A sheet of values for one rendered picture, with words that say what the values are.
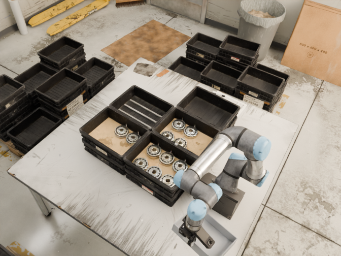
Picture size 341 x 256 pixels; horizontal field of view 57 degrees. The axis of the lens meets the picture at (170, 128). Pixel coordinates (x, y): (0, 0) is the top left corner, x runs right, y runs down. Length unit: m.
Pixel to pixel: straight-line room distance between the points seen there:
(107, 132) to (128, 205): 0.56
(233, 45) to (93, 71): 1.62
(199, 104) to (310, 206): 1.43
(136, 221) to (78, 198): 0.42
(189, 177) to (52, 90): 2.14
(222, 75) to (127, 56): 1.43
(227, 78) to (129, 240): 2.14
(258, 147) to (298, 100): 2.60
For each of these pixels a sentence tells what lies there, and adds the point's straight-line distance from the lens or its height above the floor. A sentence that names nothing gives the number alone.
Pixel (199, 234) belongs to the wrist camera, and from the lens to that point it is 1.49.
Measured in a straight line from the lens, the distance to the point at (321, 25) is 4.43.
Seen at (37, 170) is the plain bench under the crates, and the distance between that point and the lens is 2.41.
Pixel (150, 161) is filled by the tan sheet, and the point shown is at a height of 0.83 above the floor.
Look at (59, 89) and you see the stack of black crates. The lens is 3.28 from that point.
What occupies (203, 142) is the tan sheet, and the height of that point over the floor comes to 0.83.
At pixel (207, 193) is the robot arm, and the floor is 1.41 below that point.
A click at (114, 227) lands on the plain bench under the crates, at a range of 2.09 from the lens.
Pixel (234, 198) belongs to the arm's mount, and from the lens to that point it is 1.94.
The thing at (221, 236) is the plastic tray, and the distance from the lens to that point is 1.76.
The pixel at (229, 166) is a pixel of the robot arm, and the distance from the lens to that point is 2.02.
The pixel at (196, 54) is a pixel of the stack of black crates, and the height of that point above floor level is 0.39.
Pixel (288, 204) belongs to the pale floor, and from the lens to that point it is 3.18.
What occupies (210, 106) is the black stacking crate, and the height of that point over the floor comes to 0.83.
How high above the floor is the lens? 2.60
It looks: 49 degrees down
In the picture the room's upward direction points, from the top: 4 degrees clockwise
